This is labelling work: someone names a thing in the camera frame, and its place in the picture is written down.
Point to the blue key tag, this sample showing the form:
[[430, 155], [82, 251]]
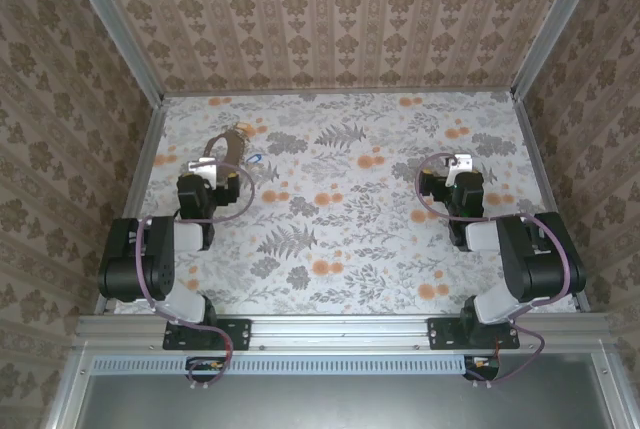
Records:
[[251, 159]]

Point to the clear plastic bag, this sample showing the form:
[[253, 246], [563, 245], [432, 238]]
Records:
[[234, 149]]

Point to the yellow key tag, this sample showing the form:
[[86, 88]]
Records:
[[245, 126]]

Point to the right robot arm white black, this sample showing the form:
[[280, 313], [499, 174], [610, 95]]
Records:
[[530, 259]]

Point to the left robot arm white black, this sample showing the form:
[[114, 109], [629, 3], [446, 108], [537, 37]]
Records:
[[150, 259]]

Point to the floral patterned table cover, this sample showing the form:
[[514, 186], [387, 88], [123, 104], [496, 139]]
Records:
[[340, 174]]

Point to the small circuit board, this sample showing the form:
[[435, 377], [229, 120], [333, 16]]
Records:
[[482, 364], [205, 365]]

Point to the grey metal cabinet panel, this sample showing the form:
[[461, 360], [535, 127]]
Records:
[[340, 404]]

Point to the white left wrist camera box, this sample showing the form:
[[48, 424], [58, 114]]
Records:
[[205, 169]]

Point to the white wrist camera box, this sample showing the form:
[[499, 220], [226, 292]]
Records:
[[464, 163], [205, 169]]

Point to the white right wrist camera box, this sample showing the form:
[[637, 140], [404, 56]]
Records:
[[464, 163]]

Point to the aluminium table edge rail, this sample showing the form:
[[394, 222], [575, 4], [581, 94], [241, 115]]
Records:
[[143, 164], [340, 91], [539, 164]]

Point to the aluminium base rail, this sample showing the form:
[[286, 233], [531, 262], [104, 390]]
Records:
[[340, 331]]

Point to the aluminium frame post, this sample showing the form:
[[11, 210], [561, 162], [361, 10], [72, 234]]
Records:
[[555, 24], [117, 29]]

